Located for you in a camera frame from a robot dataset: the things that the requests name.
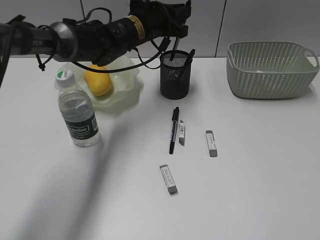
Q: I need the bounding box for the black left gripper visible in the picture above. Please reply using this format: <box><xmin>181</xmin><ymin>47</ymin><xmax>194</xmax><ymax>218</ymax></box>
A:
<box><xmin>128</xmin><ymin>0</ymin><xmax>192</xmax><ymax>43</ymax></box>

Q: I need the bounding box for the black marker pen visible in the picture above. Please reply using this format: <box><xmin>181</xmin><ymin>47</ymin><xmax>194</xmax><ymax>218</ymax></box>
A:
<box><xmin>169</xmin><ymin>107</ymin><xmax>180</xmax><ymax>155</ymax></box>
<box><xmin>169</xmin><ymin>37</ymin><xmax>180</xmax><ymax>61</ymax></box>
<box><xmin>181</xmin><ymin>49</ymin><xmax>196</xmax><ymax>74</ymax></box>

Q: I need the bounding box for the yellow mango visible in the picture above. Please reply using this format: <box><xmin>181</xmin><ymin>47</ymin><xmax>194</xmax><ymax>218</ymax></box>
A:
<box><xmin>84</xmin><ymin>70</ymin><xmax>113</xmax><ymax>97</ymax></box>

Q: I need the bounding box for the grey white eraser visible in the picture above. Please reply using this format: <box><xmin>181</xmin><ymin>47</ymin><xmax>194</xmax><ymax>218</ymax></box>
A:
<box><xmin>159</xmin><ymin>164</ymin><xmax>178</xmax><ymax>195</ymax></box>
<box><xmin>205</xmin><ymin>130</ymin><xmax>218</xmax><ymax>158</ymax></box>
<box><xmin>178</xmin><ymin>120</ymin><xmax>186</xmax><ymax>146</ymax></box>

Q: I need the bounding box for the clear water bottle green label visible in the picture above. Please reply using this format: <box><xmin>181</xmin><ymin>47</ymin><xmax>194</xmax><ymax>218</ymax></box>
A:
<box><xmin>55</xmin><ymin>68</ymin><xmax>101</xmax><ymax>148</ymax></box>

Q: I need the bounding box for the grey white eraser front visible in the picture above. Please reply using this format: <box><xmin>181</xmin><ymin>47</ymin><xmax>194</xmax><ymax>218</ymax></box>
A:
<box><xmin>159</xmin><ymin>164</ymin><xmax>178</xmax><ymax>195</ymax></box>

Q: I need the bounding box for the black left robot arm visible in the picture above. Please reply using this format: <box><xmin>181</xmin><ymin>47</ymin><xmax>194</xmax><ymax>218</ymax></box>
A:
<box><xmin>0</xmin><ymin>0</ymin><xmax>192</xmax><ymax>76</ymax></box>

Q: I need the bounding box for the black mesh pen holder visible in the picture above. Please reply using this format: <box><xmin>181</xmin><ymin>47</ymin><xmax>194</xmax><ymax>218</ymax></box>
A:
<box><xmin>160</xmin><ymin>50</ymin><xmax>192</xmax><ymax>100</ymax></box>

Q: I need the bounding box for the green woven plastic basket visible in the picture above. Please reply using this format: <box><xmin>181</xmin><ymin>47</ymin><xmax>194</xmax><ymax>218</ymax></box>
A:
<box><xmin>226</xmin><ymin>41</ymin><xmax>320</xmax><ymax>100</ymax></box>

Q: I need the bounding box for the pale green wavy plate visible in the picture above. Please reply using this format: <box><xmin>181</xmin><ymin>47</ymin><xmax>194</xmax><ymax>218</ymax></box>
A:
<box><xmin>58</xmin><ymin>62</ymin><xmax>143</xmax><ymax>116</ymax></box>

